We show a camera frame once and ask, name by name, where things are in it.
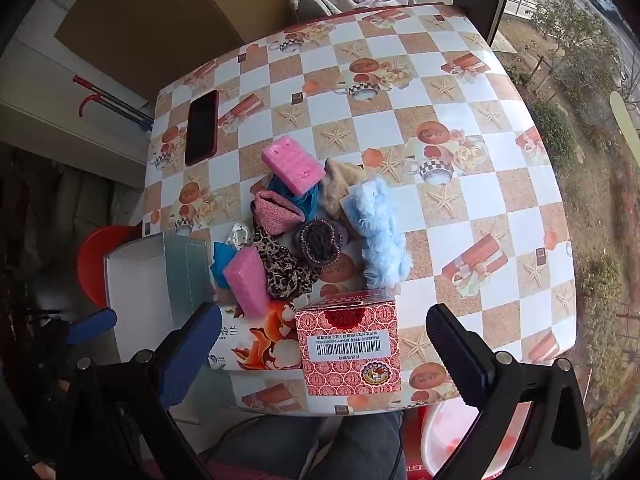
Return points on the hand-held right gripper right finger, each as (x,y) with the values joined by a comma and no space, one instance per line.
(460,355)

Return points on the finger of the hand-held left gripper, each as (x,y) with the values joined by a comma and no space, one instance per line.
(92,321)

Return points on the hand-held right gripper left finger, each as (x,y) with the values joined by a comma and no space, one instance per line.
(182,360)

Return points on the grey white cardboard box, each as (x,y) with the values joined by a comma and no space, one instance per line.
(145,285)

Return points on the pink navy knit sock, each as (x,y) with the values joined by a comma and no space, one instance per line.
(277,210)

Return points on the dark purple knit sock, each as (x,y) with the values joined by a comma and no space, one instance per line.
(317,242)

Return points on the beige fluffy cloth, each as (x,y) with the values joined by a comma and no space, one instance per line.
(340,182)

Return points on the pink sponge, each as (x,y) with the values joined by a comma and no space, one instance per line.
(292,165)
(247,282)

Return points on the red plastic stool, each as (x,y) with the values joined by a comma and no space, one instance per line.
(95,260)

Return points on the orange white tissue pack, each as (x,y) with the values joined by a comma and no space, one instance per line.
(260,340)

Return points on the white red basin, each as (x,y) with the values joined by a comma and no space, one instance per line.
(450,440)

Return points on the red patterned box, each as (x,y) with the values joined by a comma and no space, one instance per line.
(350,355)

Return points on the leopard print scrunchie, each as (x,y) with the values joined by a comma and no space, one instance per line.
(282,270)

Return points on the clear hair clip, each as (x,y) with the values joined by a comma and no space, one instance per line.
(240,235)

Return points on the person's own legs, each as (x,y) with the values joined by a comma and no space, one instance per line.
(300,445)

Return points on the light blue fluffy cloth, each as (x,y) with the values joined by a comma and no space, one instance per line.
(380,230)

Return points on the white cabinet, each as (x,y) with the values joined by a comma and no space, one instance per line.
(50,125)

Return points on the black smartphone red case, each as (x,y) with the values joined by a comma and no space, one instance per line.
(202,127)

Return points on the checkered patterned tablecloth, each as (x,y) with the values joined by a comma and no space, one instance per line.
(415,110)

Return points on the brown cardboard sheet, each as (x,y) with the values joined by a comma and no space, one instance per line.
(165,25)

